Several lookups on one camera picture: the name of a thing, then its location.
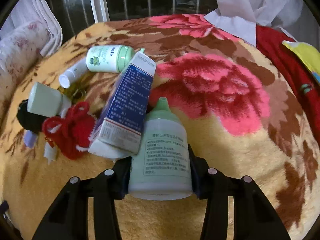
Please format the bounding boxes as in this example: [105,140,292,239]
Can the left white curtain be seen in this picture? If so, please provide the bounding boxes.
[1,0,62,56]

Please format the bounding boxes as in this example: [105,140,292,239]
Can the pink floral bolster pillow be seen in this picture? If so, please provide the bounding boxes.
[1,21,50,107]

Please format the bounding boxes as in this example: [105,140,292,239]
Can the blue white medicine box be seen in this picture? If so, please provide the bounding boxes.
[88,51,156,159]

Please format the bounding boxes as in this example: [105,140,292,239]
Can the right white curtain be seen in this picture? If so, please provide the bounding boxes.
[204,0,319,47]

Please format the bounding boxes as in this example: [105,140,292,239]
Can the green capped white bottle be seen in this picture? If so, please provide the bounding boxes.
[129,97,193,201]

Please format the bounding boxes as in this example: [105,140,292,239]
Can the green frog lotion bottle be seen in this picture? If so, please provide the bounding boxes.
[86,44,136,73]

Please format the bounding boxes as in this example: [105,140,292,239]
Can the red knitted ornament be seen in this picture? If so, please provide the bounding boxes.
[42,101,97,160]

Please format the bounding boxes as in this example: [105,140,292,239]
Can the white curtain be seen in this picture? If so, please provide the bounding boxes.
[204,0,319,47]
[1,0,62,56]

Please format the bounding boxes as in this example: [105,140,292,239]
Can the red quilt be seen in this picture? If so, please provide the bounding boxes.
[256,25,320,141]

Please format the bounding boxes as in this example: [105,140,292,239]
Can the white jar pale lid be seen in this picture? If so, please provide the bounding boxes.
[27,82,72,117]

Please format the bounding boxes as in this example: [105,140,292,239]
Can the black fluffy hair tie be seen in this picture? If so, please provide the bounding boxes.
[16,99,48,133]

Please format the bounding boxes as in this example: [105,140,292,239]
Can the white squeeze tube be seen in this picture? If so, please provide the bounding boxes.
[59,57,88,89]

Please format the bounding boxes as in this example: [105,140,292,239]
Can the small white dropper bottle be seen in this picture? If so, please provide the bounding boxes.
[43,142,57,164]

